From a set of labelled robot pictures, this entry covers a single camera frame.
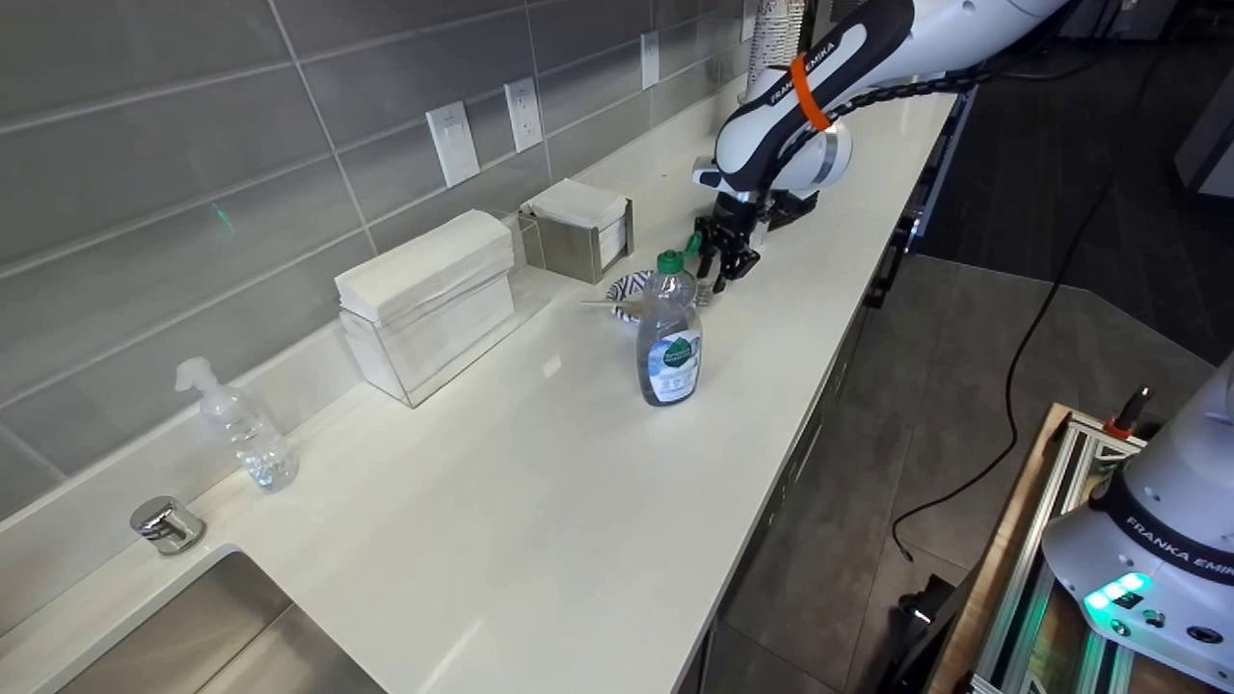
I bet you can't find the dish soap bottle green cap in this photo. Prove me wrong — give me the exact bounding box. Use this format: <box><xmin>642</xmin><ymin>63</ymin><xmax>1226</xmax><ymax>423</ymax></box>
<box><xmin>634</xmin><ymin>229</ymin><xmax>709</xmax><ymax>414</ymax></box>

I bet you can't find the orange strap on wrist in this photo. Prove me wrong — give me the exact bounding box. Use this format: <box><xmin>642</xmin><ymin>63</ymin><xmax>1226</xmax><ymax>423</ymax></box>
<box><xmin>782</xmin><ymin>51</ymin><xmax>836</xmax><ymax>134</ymax></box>

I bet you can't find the white wall outlet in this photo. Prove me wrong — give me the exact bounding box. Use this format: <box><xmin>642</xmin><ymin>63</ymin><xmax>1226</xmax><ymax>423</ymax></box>
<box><xmin>634</xmin><ymin>31</ymin><xmax>665</xmax><ymax>94</ymax></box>
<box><xmin>422</xmin><ymin>102</ymin><xmax>483</xmax><ymax>190</ymax></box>
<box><xmin>500</xmin><ymin>77</ymin><xmax>547</xmax><ymax>153</ymax></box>

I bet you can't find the white rectangular box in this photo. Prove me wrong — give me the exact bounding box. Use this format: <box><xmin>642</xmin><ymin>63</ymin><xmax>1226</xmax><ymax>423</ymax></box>
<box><xmin>332</xmin><ymin>206</ymin><xmax>521</xmax><ymax>414</ymax></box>

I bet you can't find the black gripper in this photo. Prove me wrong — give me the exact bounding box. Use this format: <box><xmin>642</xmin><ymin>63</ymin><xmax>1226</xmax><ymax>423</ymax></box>
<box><xmin>694</xmin><ymin>190</ymin><xmax>780</xmax><ymax>297</ymax></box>

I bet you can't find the stainless steel sink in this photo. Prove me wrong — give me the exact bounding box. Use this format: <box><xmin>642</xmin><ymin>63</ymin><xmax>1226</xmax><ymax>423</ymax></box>
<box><xmin>51</xmin><ymin>544</ymin><xmax>389</xmax><ymax>694</ymax></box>

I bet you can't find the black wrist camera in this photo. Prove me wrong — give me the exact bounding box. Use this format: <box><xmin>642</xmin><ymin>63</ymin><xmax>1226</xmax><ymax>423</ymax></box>
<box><xmin>762</xmin><ymin>190</ymin><xmax>823</xmax><ymax>234</ymax></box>

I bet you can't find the wooden robot cart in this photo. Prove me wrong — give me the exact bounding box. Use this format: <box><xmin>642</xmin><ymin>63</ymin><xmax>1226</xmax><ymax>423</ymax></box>
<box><xmin>921</xmin><ymin>402</ymin><xmax>1152</xmax><ymax>694</ymax></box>

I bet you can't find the small patterned dish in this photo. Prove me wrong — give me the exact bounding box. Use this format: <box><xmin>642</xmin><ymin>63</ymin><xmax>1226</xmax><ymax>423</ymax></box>
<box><xmin>602</xmin><ymin>265</ymin><xmax>709</xmax><ymax>330</ymax></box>

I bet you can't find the gray napkin holder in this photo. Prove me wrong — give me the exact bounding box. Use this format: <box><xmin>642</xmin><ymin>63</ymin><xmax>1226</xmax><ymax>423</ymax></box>
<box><xmin>517</xmin><ymin>175</ymin><xmax>634</xmax><ymax>287</ymax></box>

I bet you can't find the clear spray bottle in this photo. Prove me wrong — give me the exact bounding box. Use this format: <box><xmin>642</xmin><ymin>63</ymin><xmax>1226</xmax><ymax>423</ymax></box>
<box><xmin>174</xmin><ymin>355</ymin><xmax>299</xmax><ymax>499</ymax></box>

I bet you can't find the black hanging cable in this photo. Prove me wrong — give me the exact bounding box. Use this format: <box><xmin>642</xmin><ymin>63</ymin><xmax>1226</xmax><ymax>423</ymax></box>
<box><xmin>881</xmin><ymin>25</ymin><xmax>1164</xmax><ymax>568</ymax></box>

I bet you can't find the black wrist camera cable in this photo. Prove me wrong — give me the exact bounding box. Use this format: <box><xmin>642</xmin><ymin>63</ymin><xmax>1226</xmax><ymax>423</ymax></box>
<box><xmin>831</xmin><ymin>64</ymin><xmax>984</xmax><ymax>117</ymax></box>

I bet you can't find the small metal countertop fixture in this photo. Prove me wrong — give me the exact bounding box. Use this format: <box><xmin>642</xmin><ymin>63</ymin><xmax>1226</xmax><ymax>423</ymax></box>
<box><xmin>127</xmin><ymin>494</ymin><xmax>206</xmax><ymax>558</ymax></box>

